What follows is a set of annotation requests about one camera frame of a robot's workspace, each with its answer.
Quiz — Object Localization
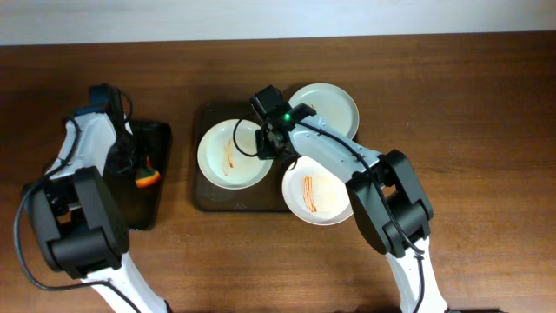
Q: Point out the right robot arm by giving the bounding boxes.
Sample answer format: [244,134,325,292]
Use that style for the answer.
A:
[253,104,449,312]

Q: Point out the white plate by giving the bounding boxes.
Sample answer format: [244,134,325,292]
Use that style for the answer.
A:
[281,156,353,226]
[288,83,360,139]
[197,119,273,190]

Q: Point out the orange green scrub sponge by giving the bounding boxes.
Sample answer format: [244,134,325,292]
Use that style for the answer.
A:
[135,156,162,189]

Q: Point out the brown serving tray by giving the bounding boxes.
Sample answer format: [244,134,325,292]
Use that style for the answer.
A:
[192,103,294,213]

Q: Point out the small black tray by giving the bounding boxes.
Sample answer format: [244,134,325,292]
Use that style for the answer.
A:
[103,120,172,230]

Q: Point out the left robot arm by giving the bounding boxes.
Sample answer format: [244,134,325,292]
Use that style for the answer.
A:
[13,113,171,312]

